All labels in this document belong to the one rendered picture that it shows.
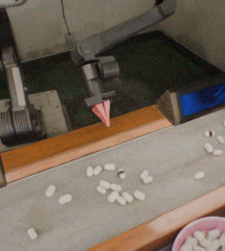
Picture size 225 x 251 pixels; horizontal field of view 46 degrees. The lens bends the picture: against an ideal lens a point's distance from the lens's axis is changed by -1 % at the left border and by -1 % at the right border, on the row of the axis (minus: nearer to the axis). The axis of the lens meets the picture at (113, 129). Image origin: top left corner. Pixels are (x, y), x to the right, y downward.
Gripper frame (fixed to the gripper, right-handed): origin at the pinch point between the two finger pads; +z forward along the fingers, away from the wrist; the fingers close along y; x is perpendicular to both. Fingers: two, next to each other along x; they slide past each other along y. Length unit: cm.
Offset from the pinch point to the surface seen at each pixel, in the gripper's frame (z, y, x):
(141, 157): 14.3, 8.4, 4.1
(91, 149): 5.8, -5.6, 9.2
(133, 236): 30.8, -7.8, -13.0
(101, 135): 2.3, -0.5, 10.5
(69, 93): -51, 22, 153
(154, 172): 19.8, 9.2, -0.4
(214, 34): -55, 159, 111
